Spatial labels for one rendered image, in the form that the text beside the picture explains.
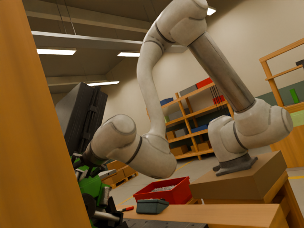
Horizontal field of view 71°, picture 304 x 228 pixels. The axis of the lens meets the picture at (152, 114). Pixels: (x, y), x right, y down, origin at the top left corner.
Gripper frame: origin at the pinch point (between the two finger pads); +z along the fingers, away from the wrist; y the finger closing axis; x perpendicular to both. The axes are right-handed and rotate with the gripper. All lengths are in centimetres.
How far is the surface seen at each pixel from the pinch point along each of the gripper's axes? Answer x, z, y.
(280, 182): -15, -39, -83
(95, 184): -0.7, 4.4, -9.9
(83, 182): 0.3, 4.4, -4.6
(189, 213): 6.8, -19.3, -43.5
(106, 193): 3.1, 0.9, -14.6
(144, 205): 0.0, 4.5, -35.9
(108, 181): -263, 540, -197
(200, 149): -354, 300, -370
